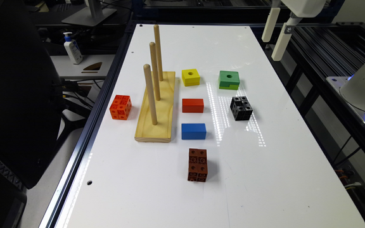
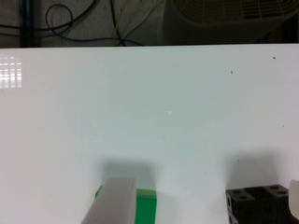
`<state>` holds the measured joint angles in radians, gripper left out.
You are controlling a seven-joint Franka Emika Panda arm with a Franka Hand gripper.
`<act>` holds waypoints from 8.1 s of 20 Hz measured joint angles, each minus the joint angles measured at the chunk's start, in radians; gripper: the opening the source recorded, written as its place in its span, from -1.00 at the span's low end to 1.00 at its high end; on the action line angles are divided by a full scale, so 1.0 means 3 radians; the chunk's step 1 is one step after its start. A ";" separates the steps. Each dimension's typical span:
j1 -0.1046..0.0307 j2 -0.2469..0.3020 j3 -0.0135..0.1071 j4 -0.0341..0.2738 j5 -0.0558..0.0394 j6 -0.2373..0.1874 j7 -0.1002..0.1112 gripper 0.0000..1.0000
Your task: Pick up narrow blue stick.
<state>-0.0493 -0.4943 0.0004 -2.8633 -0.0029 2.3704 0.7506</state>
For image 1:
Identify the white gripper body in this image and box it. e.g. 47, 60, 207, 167
281, 0, 324, 18

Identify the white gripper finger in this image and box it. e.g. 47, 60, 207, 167
262, 7, 280, 42
271, 17, 302, 61

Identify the blue rectangular block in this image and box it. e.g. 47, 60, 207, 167
181, 123, 207, 140

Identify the green block with hole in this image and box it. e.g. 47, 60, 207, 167
218, 70, 240, 90

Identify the black interlocking cube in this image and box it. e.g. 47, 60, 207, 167
230, 96, 253, 121

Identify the yellow block with hole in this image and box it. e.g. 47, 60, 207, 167
182, 69, 200, 87

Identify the rear wooden peg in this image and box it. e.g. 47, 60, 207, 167
153, 24, 163, 81

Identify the wooden peg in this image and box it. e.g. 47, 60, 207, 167
143, 64, 158, 125
153, 24, 163, 81
150, 42, 161, 101

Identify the red rectangular block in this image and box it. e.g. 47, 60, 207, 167
182, 98, 204, 113

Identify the middle wooden peg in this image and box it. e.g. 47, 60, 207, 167
150, 42, 161, 101

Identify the front wooden peg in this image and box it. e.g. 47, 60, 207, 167
143, 64, 158, 125

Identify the brown interlocking cube block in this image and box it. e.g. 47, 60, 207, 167
188, 148, 208, 182

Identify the wooden peg base board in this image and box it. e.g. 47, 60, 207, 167
134, 72, 176, 143

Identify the orange interlocking cube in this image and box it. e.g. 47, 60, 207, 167
110, 95, 132, 120

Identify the grey monitor stand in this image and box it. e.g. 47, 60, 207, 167
61, 0, 117, 27

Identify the white lotion pump bottle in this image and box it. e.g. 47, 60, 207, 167
63, 32, 83, 65

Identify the black office chair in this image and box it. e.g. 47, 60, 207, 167
0, 1, 90, 227

